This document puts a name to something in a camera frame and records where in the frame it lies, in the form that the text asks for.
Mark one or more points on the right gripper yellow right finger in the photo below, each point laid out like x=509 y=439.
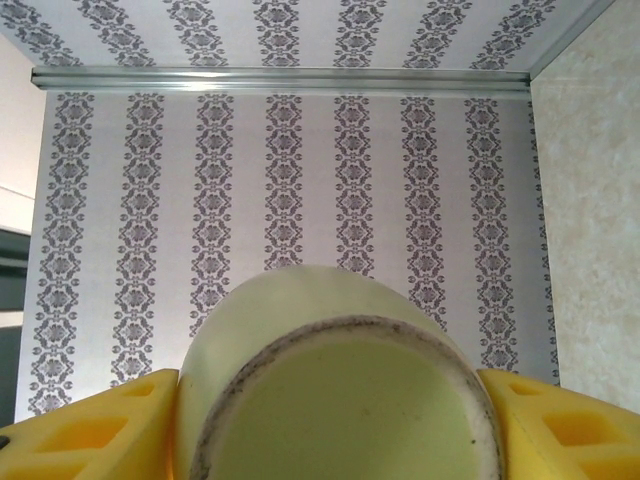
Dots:
x=575 y=435

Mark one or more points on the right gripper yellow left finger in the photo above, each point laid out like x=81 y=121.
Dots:
x=75 y=435

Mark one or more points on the light green mug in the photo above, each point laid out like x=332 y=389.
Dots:
x=340 y=400

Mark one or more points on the dark grey room furniture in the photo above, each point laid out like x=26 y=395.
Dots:
x=12 y=250

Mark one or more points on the left aluminium corner post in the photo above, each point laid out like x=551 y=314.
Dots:
x=250 y=82

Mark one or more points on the aluminium wall base strip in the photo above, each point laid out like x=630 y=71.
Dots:
x=570 y=40

